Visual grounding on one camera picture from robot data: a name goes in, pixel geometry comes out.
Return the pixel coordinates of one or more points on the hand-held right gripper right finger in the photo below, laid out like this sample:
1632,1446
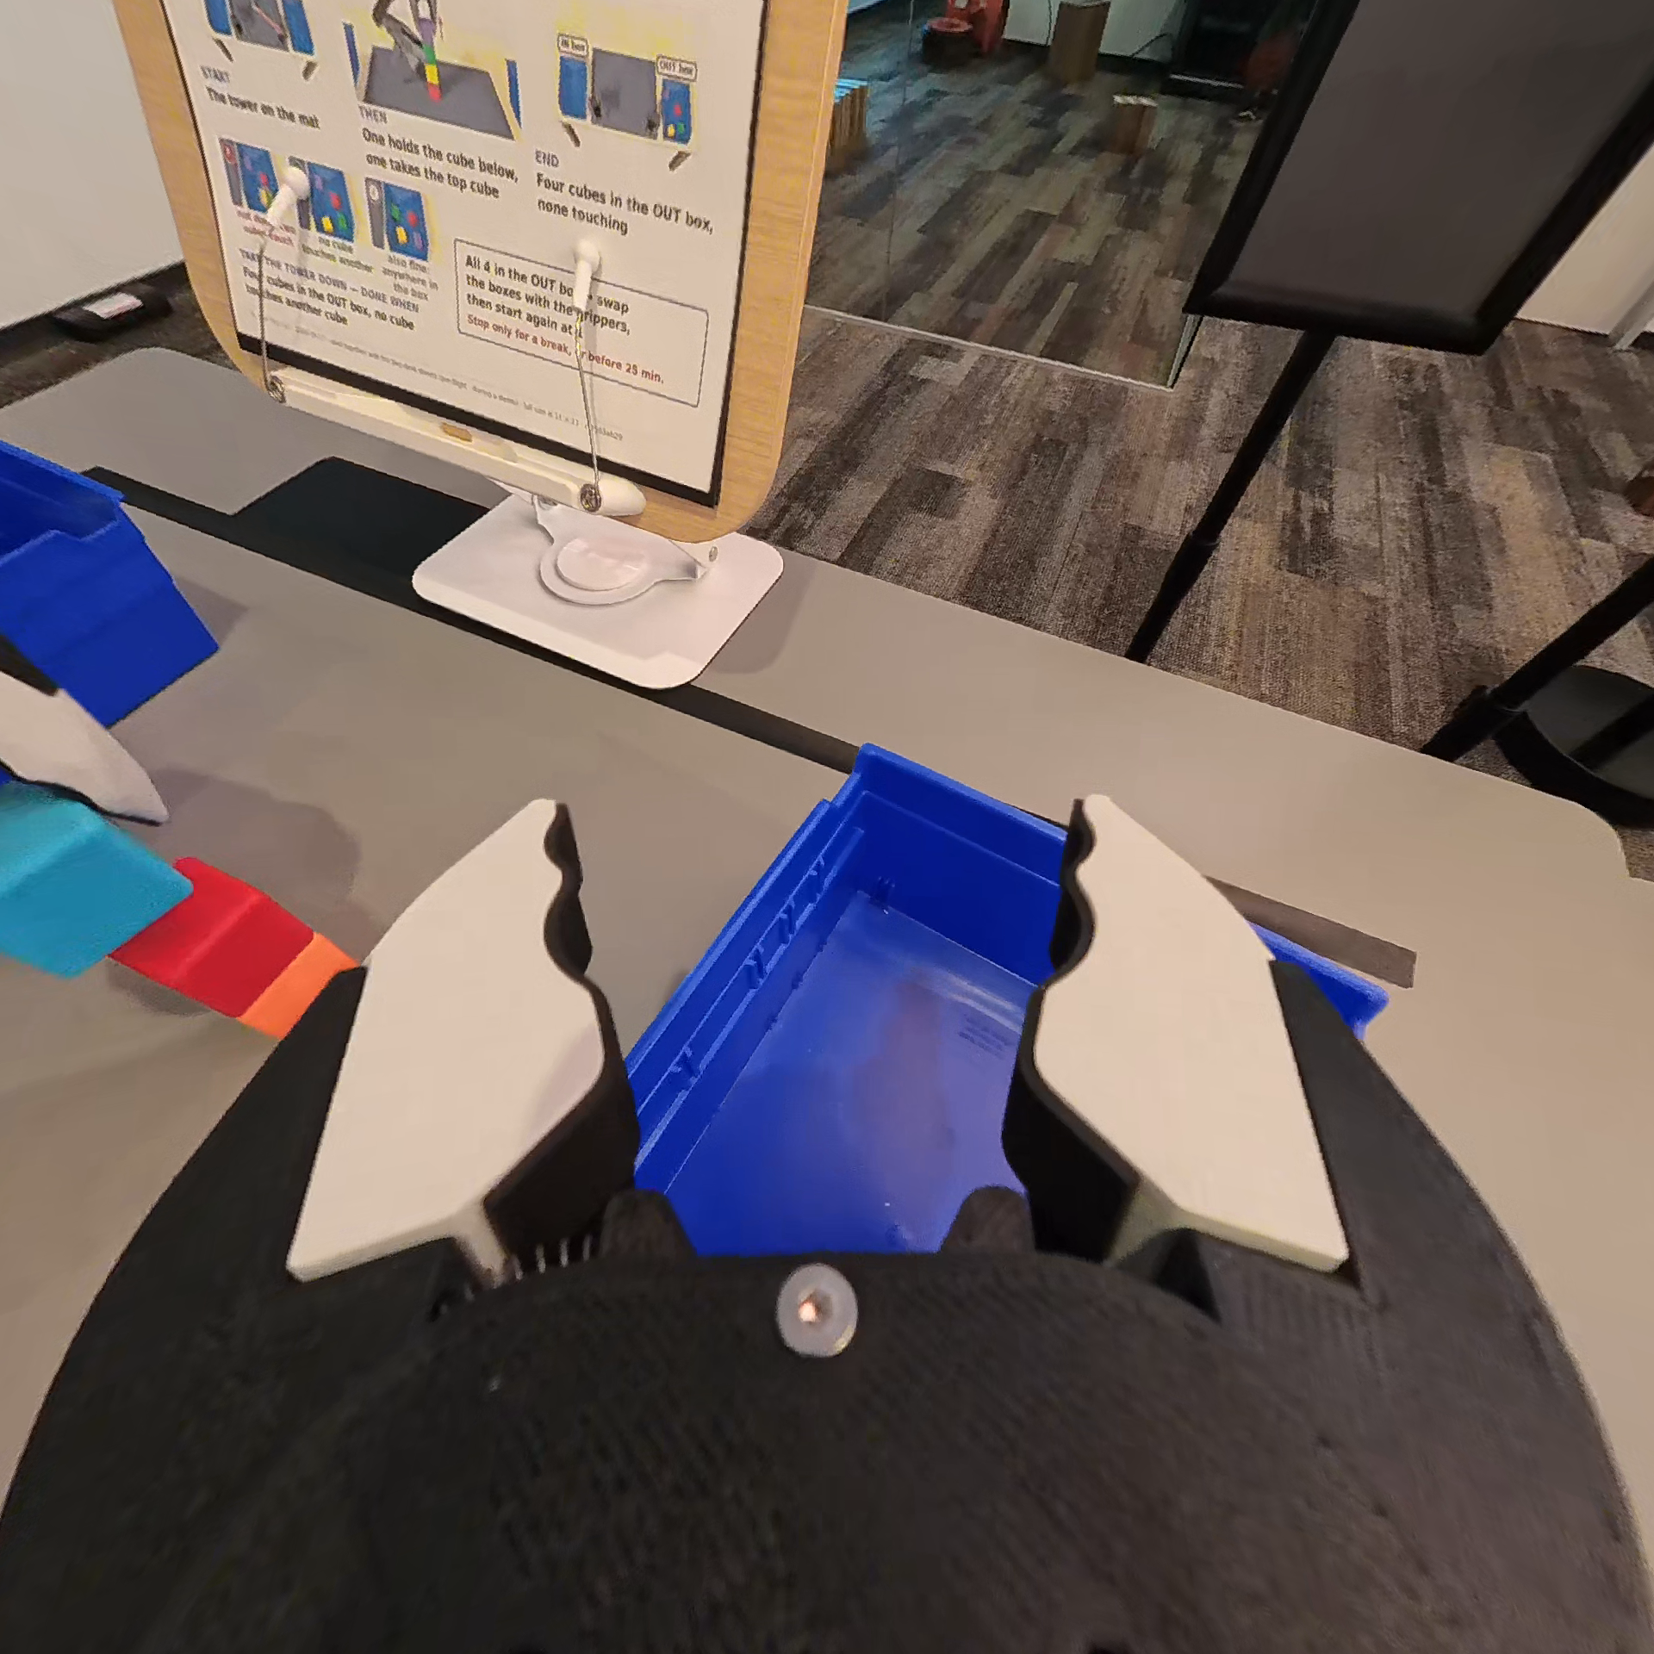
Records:
1175,1049

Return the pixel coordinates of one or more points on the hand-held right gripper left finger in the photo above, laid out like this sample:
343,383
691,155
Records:
465,1049

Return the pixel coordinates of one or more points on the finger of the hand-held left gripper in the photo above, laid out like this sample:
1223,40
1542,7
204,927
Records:
78,750

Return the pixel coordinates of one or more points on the light blue cube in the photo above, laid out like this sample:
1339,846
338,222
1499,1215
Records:
78,886

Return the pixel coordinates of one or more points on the blue plastic bin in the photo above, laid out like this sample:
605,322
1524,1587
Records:
91,595
840,1073

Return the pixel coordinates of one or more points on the orange cube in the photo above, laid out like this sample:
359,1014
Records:
302,988

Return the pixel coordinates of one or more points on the red cube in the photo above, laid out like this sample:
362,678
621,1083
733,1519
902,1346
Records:
214,938

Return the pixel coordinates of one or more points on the black floor object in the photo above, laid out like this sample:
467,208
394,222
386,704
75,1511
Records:
118,314

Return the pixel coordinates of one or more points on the printed instruction board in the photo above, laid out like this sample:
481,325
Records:
516,168

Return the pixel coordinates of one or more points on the instruction board on white stand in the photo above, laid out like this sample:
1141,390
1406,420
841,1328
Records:
795,259

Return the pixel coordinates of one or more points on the black framed screen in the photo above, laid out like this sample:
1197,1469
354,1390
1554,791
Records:
1422,155

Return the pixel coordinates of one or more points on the small cardboard box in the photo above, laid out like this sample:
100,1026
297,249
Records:
1080,40

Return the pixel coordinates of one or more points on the orange floor device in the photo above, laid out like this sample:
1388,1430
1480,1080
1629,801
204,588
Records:
970,19

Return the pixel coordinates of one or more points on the black easel frame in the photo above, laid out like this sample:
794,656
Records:
1229,492

